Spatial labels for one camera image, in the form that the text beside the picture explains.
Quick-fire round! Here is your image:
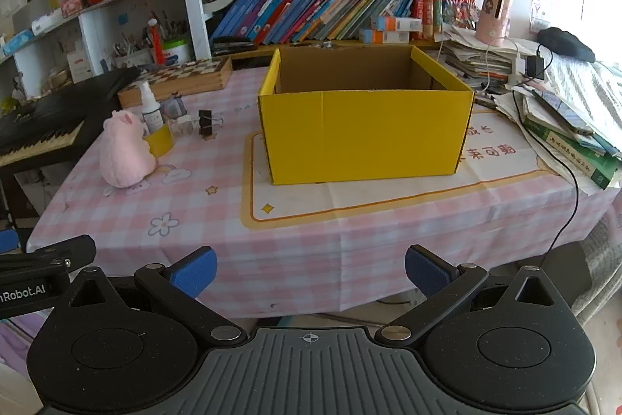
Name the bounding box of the white knitted cloth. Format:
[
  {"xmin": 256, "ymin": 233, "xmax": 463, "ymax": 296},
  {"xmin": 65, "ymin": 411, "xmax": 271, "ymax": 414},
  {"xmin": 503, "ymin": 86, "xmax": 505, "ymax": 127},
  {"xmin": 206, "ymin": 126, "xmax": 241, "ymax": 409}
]
[{"xmin": 570, "ymin": 213, "xmax": 622, "ymax": 323}]

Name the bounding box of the wooden chess board box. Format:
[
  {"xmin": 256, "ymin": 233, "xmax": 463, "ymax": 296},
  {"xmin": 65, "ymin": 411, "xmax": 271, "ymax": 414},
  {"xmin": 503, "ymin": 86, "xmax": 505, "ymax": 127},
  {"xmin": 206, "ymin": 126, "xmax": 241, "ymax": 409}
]
[{"xmin": 118, "ymin": 56, "xmax": 233, "ymax": 109}]

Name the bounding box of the yellow tape roll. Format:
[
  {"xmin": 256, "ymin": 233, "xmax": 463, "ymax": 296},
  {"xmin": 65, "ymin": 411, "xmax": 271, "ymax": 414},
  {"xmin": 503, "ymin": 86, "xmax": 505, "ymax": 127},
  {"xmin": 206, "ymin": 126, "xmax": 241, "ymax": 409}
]
[{"xmin": 145, "ymin": 122, "xmax": 175, "ymax": 157}]

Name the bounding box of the grey striped cloth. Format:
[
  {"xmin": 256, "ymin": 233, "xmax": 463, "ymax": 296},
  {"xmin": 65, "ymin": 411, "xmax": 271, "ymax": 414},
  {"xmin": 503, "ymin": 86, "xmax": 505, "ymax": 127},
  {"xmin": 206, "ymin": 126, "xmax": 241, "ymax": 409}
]
[{"xmin": 544, "ymin": 55, "xmax": 622, "ymax": 144}]

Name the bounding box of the white spray bottle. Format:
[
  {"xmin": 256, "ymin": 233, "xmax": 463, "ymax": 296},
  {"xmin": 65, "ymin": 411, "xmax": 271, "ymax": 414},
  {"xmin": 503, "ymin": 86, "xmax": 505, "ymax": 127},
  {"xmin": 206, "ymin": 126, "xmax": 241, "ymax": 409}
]
[{"xmin": 137, "ymin": 81, "xmax": 163, "ymax": 135}]

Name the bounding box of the black power adapter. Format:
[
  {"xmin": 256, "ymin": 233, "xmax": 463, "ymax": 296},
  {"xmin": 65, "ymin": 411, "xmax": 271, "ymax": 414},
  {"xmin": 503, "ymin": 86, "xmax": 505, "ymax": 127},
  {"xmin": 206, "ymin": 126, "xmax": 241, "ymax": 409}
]
[{"xmin": 526, "ymin": 54, "xmax": 547, "ymax": 80}]

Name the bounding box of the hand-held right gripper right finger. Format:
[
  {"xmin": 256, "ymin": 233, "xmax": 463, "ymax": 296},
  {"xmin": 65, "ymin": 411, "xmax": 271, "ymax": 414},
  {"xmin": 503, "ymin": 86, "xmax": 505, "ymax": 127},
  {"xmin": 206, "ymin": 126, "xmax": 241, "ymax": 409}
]
[{"xmin": 374, "ymin": 245, "xmax": 564, "ymax": 345}]

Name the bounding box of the red tassel ornament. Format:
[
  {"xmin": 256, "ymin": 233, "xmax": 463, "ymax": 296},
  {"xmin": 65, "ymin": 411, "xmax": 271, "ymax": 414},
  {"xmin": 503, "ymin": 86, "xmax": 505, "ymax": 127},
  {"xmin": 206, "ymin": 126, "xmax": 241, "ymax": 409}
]
[{"xmin": 147, "ymin": 19, "xmax": 162, "ymax": 66}]

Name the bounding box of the green book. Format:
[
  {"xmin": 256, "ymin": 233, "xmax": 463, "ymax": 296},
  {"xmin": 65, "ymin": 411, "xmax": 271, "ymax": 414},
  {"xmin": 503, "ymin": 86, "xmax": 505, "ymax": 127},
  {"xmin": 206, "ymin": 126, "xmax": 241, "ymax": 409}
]
[{"xmin": 522, "ymin": 118, "xmax": 622, "ymax": 191}]

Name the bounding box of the row of colourful books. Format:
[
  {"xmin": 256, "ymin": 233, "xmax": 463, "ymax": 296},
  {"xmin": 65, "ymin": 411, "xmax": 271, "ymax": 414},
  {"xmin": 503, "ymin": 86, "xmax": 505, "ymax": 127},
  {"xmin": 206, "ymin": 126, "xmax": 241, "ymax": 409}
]
[{"xmin": 211, "ymin": 0, "xmax": 479, "ymax": 45}]

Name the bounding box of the black rounded object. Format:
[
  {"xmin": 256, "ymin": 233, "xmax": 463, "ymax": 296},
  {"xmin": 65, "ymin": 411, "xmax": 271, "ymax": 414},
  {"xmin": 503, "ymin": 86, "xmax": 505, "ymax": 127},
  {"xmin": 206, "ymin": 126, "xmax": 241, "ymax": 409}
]
[{"xmin": 537, "ymin": 27, "xmax": 596, "ymax": 63}]

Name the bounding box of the black binder clip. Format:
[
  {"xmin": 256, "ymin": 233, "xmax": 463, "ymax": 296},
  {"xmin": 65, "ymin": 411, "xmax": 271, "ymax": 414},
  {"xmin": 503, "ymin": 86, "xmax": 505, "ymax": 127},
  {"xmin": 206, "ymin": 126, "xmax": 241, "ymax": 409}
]
[{"xmin": 198, "ymin": 110, "xmax": 224, "ymax": 138}]

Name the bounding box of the pink box-shaped device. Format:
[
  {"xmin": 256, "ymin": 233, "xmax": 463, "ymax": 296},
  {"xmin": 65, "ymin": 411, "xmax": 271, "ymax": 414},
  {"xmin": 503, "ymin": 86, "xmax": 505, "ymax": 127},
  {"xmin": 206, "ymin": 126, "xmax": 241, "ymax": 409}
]
[{"xmin": 475, "ymin": 0, "xmax": 513, "ymax": 47}]

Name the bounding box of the white pen holder with pens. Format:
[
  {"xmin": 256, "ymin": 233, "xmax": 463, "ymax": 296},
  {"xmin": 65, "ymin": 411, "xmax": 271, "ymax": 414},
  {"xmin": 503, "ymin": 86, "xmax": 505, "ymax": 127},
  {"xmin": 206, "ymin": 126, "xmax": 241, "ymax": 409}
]
[{"xmin": 114, "ymin": 33, "xmax": 154, "ymax": 68}]

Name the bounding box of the small white staple box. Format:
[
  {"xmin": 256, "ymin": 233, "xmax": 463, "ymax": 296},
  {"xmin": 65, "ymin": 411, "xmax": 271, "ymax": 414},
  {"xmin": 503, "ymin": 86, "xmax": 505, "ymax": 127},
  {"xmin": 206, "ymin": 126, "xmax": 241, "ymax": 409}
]
[{"xmin": 168, "ymin": 114, "xmax": 195, "ymax": 136}]

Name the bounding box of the grey-blue toy car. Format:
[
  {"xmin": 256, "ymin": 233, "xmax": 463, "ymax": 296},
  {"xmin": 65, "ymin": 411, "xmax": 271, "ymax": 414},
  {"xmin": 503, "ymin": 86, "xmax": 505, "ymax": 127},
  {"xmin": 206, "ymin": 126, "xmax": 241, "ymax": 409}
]
[{"xmin": 160, "ymin": 96, "xmax": 188, "ymax": 121}]

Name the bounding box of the white carton with red label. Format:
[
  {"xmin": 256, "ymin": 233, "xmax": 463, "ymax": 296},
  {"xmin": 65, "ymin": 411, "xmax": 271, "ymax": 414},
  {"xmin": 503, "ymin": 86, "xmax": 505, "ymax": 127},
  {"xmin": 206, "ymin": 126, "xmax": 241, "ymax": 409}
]
[{"xmin": 65, "ymin": 48, "xmax": 93, "ymax": 82}]

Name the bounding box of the yellow cardboard box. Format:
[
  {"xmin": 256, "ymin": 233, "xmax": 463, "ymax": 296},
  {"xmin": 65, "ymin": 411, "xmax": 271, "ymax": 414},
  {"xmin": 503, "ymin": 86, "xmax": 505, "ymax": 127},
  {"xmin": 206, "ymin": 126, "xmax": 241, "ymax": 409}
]
[{"xmin": 257, "ymin": 46, "xmax": 475, "ymax": 186}]

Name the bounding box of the white orange-bordered paper mat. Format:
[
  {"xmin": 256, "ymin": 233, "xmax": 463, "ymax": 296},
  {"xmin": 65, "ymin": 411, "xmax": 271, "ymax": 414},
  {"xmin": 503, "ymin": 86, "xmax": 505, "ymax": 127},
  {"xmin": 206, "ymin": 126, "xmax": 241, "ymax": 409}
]
[{"xmin": 241, "ymin": 114, "xmax": 559, "ymax": 231}]

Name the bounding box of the pink plush pig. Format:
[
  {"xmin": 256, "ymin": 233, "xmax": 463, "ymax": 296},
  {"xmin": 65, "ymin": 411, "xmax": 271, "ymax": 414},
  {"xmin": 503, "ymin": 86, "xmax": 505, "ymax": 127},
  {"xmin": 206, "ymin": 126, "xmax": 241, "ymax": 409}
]
[{"xmin": 98, "ymin": 110, "xmax": 157, "ymax": 188}]

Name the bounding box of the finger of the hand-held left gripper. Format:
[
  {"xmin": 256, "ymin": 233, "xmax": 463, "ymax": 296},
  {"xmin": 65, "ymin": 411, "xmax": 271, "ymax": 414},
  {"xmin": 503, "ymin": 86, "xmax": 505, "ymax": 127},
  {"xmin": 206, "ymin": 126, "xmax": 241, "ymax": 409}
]
[
  {"xmin": 0, "ymin": 234, "xmax": 96, "ymax": 282},
  {"xmin": 0, "ymin": 229, "xmax": 21, "ymax": 254}
]

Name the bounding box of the long white box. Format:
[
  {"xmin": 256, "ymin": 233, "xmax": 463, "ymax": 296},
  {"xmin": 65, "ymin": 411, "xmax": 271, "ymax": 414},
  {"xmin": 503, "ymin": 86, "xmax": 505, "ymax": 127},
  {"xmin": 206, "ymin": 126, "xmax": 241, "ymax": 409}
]
[{"xmin": 31, "ymin": 14, "xmax": 64, "ymax": 37}]

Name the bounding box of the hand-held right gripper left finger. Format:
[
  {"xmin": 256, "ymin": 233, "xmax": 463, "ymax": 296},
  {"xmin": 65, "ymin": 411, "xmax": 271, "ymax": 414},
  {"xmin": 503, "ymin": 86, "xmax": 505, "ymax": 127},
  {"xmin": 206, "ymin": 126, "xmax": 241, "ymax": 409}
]
[{"xmin": 51, "ymin": 246, "xmax": 248, "ymax": 345}]

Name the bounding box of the black electronic keyboard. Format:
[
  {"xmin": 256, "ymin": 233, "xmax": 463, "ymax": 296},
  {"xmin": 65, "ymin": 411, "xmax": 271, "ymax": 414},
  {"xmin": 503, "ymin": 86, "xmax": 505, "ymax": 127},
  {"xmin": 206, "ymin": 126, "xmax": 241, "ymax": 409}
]
[{"xmin": 0, "ymin": 66, "xmax": 142, "ymax": 168}]

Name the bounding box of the white jar with green lid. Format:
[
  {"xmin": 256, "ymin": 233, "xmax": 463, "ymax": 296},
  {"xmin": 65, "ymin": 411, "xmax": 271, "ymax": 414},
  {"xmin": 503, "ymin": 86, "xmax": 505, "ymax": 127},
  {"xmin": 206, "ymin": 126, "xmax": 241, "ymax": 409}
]
[{"xmin": 160, "ymin": 37, "xmax": 192, "ymax": 65}]

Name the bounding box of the blue tissue pack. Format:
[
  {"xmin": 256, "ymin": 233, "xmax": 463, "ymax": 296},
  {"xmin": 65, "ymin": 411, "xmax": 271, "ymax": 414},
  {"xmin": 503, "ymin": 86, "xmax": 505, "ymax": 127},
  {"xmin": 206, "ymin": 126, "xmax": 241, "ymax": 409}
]
[{"xmin": 2, "ymin": 28, "xmax": 36, "ymax": 56}]

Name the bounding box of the black keyboard stand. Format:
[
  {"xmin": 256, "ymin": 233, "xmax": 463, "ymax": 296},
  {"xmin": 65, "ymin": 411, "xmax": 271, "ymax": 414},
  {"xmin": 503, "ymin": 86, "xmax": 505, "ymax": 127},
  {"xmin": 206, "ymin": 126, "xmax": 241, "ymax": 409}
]
[{"xmin": 0, "ymin": 159, "xmax": 44, "ymax": 224}]

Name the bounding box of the orange and white carton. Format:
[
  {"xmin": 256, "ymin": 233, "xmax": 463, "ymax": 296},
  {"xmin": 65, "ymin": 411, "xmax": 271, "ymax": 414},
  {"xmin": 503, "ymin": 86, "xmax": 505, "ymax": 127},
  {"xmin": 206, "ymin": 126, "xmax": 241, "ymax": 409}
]
[
  {"xmin": 363, "ymin": 28, "xmax": 411, "ymax": 44},
  {"xmin": 372, "ymin": 16, "xmax": 423, "ymax": 32}
]

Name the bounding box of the black cable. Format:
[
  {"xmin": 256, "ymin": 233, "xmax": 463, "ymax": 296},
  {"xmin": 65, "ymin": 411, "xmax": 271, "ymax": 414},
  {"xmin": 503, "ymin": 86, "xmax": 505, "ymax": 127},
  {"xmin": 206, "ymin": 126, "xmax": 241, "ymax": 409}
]
[{"xmin": 510, "ymin": 46, "xmax": 581, "ymax": 260}]

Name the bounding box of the stack of papers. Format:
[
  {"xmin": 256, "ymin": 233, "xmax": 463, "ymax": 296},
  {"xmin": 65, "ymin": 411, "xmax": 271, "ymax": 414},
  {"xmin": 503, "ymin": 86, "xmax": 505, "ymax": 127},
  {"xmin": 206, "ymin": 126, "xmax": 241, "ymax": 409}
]
[{"xmin": 440, "ymin": 28, "xmax": 521, "ymax": 88}]

